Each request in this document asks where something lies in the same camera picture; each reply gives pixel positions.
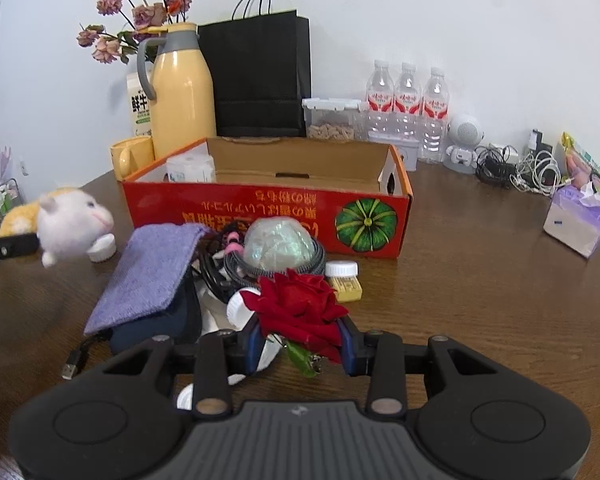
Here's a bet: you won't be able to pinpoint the purple knit pouch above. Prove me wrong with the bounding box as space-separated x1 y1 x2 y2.
84 223 209 335

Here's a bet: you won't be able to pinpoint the iridescent plastic ball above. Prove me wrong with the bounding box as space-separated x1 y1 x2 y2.
242 217 315 272

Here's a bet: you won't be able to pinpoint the dried pink flower bouquet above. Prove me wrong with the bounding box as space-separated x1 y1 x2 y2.
76 0 193 65

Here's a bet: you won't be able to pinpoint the black usb cable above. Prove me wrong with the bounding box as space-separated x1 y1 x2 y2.
60 328 116 380

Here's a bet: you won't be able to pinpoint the yellow mug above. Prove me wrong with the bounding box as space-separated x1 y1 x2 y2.
110 136 155 181

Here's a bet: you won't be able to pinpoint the white bottle cap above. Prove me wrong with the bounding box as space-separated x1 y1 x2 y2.
87 233 117 263

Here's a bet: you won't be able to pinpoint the left water bottle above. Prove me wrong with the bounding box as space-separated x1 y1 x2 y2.
365 60 393 133

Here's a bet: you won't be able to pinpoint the yellow thermos jug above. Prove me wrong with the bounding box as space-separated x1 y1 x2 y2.
136 23 216 159

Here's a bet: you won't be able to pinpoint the right water bottle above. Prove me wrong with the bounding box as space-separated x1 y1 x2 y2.
420 67 450 164

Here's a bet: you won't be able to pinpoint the red fabric rose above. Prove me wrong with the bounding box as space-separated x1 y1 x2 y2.
240 269 349 378

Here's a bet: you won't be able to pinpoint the white robot toy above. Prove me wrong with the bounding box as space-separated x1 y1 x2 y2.
443 114 484 174

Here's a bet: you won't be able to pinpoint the red cardboard box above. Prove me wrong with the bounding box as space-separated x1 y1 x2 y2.
122 138 414 259

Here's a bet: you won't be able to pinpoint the white milk carton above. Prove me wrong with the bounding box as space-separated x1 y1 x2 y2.
126 73 151 136

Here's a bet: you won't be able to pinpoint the braided black cable coil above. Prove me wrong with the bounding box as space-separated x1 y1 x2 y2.
221 231 328 281

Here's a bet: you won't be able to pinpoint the snack packet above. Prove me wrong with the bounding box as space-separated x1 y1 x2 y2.
560 132 600 188

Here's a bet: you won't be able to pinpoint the clear food storage container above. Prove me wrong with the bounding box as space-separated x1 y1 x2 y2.
302 98 365 141

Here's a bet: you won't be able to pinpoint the white tin box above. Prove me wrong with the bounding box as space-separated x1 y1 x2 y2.
394 139 419 172

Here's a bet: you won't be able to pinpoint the black paper bag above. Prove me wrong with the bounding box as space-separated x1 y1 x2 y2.
198 10 312 138

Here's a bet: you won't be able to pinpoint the white jar lid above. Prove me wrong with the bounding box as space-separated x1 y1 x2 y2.
226 287 260 330

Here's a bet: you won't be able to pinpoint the dark blue zip case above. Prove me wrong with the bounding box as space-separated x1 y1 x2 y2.
109 274 202 356

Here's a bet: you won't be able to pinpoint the white small bottle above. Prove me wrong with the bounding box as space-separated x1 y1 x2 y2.
325 260 358 280

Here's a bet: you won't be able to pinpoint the white cotton swab box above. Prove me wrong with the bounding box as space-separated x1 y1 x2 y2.
166 153 215 183

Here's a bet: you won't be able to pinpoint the tangled charger cables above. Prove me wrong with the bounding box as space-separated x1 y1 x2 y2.
473 129 564 198

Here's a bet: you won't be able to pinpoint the small yellow eraser box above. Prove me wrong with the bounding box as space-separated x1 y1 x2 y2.
328 276 363 304

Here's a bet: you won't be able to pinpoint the purple tissue pack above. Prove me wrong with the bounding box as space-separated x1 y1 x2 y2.
543 182 600 259

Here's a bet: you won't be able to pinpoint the water bottle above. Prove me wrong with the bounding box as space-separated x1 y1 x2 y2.
420 67 450 164
393 62 422 136
365 60 393 133

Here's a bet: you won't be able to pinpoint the yellow white plush toy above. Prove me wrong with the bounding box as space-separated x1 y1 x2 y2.
0 188 114 268

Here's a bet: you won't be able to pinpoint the middle water bottle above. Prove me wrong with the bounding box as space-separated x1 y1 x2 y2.
393 62 422 136

